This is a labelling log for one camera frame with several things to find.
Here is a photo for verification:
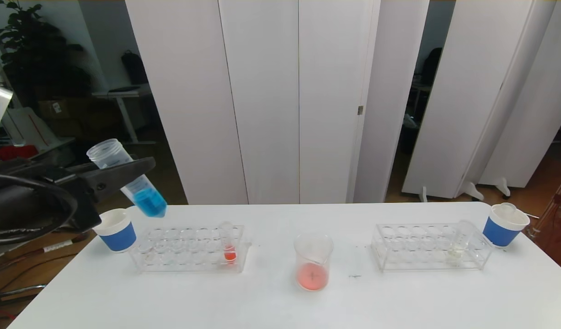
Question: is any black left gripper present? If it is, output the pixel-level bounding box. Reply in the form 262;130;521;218
0;156;156;239

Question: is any blue liquid test tube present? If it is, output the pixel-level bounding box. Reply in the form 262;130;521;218
87;138;167;218

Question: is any clear plastic test tube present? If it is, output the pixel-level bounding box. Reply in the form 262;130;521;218
494;202;518;218

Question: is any clear acrylic test tube rack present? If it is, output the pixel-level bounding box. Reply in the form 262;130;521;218
371;223;494;272
129;224;251;273

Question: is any red liquid test tube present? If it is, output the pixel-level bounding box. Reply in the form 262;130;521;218
218;221;238;264

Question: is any clear glass beaker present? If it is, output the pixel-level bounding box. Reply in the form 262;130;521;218
293;231;334;292

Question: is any yellow liquid test tube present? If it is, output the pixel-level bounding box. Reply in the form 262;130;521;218
446;220;475;266

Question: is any white blue paper cup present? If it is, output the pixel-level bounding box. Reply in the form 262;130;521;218
482;204;530;248
94;208;137;253

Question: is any white office desk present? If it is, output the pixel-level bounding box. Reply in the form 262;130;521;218
92;85;156;146

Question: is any brown cardboard box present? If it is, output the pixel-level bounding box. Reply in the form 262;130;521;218
37;97;91;122

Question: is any white machine with base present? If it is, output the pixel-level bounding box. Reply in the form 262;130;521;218
0;41;75;160

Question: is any red plastic box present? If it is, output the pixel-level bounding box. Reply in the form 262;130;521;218
0;145;38;160

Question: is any black backpack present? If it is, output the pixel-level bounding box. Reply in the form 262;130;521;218
121;50;149;85

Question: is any dark green potted plant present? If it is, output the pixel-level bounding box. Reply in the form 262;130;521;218
0;0;91;108

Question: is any white partition panel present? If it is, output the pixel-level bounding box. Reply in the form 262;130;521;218
401;0;557;203
125;0;430;205
463;0;561;198

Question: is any black chair backrest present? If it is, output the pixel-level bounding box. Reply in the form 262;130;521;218
420;47;443;86

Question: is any brown metal stand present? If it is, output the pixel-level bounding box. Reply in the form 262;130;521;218
527;165;561;275

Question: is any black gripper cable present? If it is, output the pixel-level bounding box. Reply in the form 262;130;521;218
0;173;90;265

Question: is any black floor cable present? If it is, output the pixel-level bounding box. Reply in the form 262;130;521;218
0;253;80;293

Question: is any silver metal frame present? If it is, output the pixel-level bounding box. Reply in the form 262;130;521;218
0;254;48;329

